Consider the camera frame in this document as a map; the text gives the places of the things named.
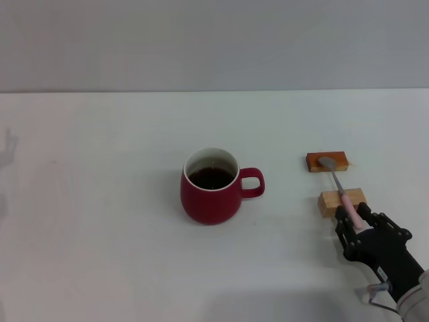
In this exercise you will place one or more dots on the dark brown coffee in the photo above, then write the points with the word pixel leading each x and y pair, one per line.
pixel 211 179

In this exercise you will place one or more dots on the light wooden spoon rest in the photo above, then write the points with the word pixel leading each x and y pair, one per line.
pixel 330 201

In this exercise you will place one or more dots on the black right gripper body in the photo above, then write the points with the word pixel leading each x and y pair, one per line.
pixel 385 251

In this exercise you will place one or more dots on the red ceramic mug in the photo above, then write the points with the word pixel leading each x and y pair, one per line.
pixel 211 204

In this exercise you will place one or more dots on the dark orange wooden block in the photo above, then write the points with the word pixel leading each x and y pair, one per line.
pixel 313 162

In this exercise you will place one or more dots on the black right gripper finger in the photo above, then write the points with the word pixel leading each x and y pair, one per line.
pixel 382 223
pixel 345 228

